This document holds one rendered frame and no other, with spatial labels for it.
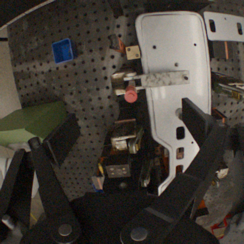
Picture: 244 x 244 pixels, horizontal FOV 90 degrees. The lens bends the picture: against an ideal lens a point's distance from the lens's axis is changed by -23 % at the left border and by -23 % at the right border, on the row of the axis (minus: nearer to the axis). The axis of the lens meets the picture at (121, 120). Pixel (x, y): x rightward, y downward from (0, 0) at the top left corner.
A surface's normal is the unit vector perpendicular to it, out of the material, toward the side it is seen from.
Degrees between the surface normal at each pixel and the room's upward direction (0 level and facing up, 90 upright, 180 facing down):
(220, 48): 0
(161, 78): 0
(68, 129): 90
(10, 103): 0
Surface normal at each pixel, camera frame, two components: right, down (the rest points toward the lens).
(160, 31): -0.08, 0.39
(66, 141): 0.98, -0.13
